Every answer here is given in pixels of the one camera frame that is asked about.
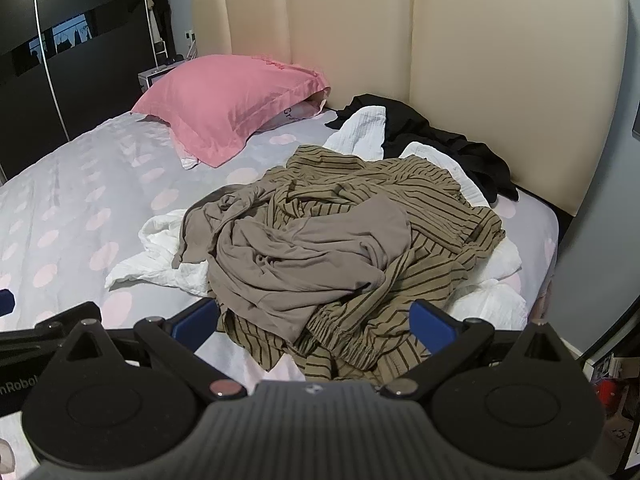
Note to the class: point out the taupe garment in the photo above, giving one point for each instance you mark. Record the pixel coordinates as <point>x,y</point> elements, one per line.
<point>300,260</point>

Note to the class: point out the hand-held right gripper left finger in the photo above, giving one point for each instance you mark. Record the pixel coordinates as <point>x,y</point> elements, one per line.
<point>195,322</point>

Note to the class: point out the olive striped garment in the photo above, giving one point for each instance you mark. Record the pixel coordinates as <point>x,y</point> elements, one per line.
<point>425,200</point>

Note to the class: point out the black wardrobe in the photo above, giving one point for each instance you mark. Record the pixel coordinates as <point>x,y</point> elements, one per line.
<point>100,85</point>

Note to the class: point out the black garment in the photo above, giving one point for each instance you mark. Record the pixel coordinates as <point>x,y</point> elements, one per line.
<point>435,140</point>

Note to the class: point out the pink pillow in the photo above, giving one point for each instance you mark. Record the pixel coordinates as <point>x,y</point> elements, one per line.
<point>225,105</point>

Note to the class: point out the beige padded headboard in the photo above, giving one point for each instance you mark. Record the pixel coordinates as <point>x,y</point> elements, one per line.
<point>500,85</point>

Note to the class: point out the white nightstand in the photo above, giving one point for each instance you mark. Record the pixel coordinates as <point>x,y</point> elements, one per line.
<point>150,77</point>

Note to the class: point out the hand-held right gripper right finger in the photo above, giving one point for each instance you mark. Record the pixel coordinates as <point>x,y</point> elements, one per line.
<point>430,322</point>

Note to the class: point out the dark wall frame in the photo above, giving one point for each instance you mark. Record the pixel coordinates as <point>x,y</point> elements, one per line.
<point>636,125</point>

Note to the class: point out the white crinkled garment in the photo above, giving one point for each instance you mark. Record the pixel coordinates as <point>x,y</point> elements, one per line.
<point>165,260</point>

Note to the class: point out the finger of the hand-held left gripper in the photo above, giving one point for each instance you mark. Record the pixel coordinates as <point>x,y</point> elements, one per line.
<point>5,302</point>
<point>65,316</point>

